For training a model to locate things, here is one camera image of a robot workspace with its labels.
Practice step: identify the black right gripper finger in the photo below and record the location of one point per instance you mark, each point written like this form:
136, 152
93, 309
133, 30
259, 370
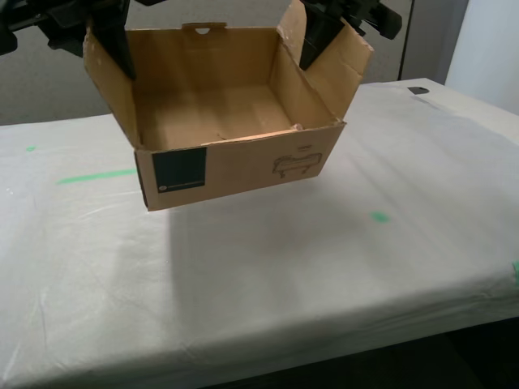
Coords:
318, 36
390, 22

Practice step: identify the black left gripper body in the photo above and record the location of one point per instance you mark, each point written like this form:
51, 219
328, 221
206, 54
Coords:
48, 12

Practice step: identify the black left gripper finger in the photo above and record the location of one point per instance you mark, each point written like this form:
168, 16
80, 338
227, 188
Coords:
115, 36
67, 40

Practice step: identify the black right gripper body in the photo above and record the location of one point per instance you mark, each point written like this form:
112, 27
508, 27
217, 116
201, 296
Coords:
348, 10

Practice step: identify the cardboard box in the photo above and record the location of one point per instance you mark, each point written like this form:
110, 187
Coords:
227, 121

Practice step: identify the short green tape piece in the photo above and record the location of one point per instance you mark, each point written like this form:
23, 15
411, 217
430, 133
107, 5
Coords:
380, 216
515, 273
31, 148

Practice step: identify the long green tape strip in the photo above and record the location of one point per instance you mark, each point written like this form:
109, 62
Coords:
97, 176

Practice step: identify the white table cover sheet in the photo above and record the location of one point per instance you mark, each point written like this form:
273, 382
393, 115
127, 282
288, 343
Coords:
284, 263

